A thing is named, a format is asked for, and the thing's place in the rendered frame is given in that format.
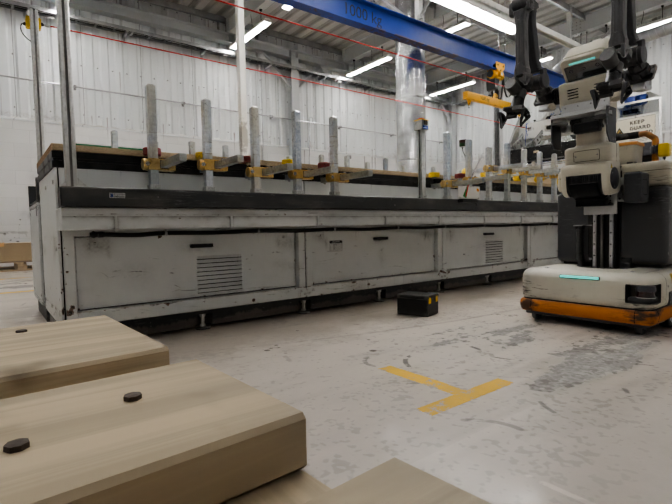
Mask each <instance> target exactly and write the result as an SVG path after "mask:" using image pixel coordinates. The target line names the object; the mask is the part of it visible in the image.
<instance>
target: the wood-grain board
mask: <svg viewBox="0 0 672 504"><path fill-rule="evenodd" d="M51 150H57V151H63V144H58V143H51V144H50V146H49V147H48V148H47V150H46V151H45V153H44V154H43V156H42V157H41V158H40V160H39V161H38V163H37V164H36V165H37V168H38V167H39V166H40V164H41V163H42V162H43V161H44V159H45V158H46V157H47V155H48V154H49V153H50V151H51ZM76 152H84V153H98V154H111V155H125V156H138V157H147V156H144V155H143V150H131V149H119V148H107V147H95V146H83V145H76ZM176 154H178V153H168V152H161V156H160V157H158V158H165V159H166V158H168V157H171V156H173V155H176ZM187 160H192V161H198V160H196V158H195V155H192V154H187ZM301 164H302V163H301ZM278 165H282V162H278V161H266V160H260V166H278ZM307 168H310V169H318V165H314V164H302V169H307ZM365 170H373V174H382V175H395V176H409V177H418V173H412V172H400V171H387V170H375V169H363V168H351V167H339V166H338V171H341V172H360V171H365Z"/></svg>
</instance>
